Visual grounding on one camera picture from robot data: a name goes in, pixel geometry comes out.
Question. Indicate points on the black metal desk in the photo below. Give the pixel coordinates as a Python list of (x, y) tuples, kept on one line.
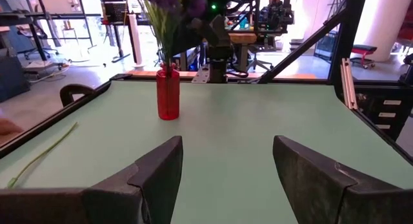
[(48, 15)]

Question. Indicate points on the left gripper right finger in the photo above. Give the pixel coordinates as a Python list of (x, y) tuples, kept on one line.
[(322, 191)]

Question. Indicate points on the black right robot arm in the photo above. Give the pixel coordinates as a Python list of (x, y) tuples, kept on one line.
[(217, 66)]

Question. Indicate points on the black office chair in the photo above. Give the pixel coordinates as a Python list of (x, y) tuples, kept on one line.
[(261, 56), (35, 33)]

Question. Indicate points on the purple artificial flower bunch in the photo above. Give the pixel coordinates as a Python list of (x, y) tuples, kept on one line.
[(163, 30)]

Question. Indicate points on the red glass vase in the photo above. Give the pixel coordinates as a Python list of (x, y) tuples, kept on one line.
[(167, 98)]

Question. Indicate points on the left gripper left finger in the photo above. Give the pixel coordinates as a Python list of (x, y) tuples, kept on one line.
[(113, 201)]

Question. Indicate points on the teal table mat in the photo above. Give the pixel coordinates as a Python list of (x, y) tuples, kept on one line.
[(226, 120)]

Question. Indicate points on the dark blue bin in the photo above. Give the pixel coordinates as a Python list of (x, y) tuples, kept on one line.
[(13, 75)]

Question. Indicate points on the silver aluminium extrusion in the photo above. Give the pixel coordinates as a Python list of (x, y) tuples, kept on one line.
[(348, 85)]

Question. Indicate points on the wooden top desk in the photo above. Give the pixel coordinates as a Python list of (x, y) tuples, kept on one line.
[(242, 37)]

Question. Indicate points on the red padded stool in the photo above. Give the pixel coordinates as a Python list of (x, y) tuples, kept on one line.
[(363, 49)]

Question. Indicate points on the black perforated panel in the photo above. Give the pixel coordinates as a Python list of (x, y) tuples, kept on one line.
[(116, 11)]

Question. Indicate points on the white building column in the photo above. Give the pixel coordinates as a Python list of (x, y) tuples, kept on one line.
[(387, 24)]

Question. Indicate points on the white artificial tulip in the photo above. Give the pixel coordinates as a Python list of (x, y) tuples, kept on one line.
[(48, 149)]

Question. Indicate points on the black drawer cabinet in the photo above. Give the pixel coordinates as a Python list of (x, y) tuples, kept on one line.
[(387, 120)]

